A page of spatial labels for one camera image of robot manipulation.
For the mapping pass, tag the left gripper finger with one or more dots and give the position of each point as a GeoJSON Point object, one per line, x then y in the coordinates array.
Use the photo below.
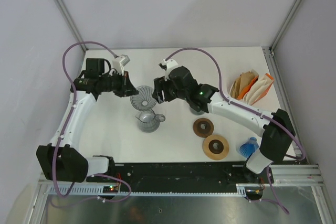
{"type": "Point", "coordinates": [126, 80]}
{"type": "Point", "coordinates": [128, 92]}

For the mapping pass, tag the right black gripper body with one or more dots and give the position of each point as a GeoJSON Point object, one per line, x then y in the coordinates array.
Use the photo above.
{"type": "Point", "coordinates": [181, 94]}

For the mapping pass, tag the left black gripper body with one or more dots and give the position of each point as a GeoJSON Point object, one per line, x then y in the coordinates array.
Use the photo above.
{"type": "Point", "coordinates": [116, 83]}

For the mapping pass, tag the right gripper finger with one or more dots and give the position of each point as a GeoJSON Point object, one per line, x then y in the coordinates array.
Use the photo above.
{"type": "Point", "coordinates": [168, 96]}
{"type": "Point", "coordinates": [157, 93]}

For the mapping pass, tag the clear grey glass dripper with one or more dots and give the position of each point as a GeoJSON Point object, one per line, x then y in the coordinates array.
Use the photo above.
{"type": "Point", "coordinates": [143, 100]}

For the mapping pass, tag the glass server with handle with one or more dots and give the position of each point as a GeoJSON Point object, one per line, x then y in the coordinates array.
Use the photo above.
{"type": "Point", "coordinates": [148, 121]}

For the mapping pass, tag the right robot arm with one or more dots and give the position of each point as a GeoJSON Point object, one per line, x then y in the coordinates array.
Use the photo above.
{"type": "Point", "coordinates": [274, 128]}

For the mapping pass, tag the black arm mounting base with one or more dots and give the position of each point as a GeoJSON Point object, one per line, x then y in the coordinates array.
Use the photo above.
{"type": "Point", "coordinates": [183, 178]}

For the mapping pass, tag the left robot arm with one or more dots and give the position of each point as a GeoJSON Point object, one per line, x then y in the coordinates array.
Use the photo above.
{"type": "Point", "coordinates": [60, 159]}

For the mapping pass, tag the brown paper filter stack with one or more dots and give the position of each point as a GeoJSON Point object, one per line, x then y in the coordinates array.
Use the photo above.
{"type": "Point", "coordinates": [243, 84]}

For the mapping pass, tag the orange white filter holder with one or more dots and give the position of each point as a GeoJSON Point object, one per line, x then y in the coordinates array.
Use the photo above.
{"type": "Point", "coordinates": [250, 87]}

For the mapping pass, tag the white paper filter stack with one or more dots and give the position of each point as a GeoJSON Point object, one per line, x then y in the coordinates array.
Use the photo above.
{"type": "Point", "coordinates": [258, 90]}

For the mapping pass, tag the blue ribbed dripper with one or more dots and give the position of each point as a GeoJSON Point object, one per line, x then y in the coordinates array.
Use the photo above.
{"type": "Point", "coordinates": [249, 147]}

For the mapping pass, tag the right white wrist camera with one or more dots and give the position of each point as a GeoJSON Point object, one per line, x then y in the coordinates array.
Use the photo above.
{"type": "Point", "coordinates": [168, 66]}

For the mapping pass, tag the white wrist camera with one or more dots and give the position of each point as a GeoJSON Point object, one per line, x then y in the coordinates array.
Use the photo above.
{"type": "Point", "coordinates": [168, 66]}
{"type": "Point", "coordinates": [119, 63]}

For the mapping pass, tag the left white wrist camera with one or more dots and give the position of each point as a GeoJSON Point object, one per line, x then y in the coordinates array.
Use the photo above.
{"type": "Point", "coordinates": [119, 63]}

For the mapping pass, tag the white slotted cable duct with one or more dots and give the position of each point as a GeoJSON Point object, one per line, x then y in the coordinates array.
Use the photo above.
{"type": "Point", "coordinates": [100, 190]}

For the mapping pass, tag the aluminium frame rail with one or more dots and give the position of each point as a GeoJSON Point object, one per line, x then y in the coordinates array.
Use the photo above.
{"type": "Point", "coordinates": [288, 173]}

